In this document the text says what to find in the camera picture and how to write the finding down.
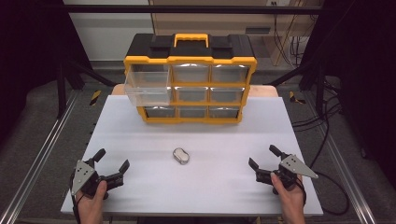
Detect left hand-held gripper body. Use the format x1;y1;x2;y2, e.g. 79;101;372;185
70;158;125;200

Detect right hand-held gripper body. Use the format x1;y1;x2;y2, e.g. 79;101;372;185
255;154;319;190

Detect clear plastic drawer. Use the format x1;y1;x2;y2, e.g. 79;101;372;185
123;71;173;107

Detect person's left hand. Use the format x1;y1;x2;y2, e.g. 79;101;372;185
75;180;108;217

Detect person's right hand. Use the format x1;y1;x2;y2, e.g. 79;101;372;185
270;172;306;215

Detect wooden table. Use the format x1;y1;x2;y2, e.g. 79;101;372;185
111;83;279;98

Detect grid of clear drawers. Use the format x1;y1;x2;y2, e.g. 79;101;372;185
143;63;250;119

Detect black metal stand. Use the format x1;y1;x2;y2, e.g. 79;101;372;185
267;59;328;118
55;57;118;119

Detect yellow and black organizer cabinet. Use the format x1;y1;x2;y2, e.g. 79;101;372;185
123;33;259;125

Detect black horizontal bar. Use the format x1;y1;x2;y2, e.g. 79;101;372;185
46;4;325;15

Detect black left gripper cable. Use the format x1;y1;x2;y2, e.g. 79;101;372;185
70;174;82;224

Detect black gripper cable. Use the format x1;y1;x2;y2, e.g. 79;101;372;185
70;174;82;224
306;170;350;217

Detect aluminium floor rail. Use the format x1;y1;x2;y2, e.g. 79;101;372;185
302;91;378;224
0;89;80;224

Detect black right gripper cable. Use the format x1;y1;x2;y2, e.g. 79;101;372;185
306;170;350;217

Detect bundle of black floor cables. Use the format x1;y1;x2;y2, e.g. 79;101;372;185
290;77;344;171

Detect hanging wall cables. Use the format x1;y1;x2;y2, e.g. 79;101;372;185
272;0;314;68

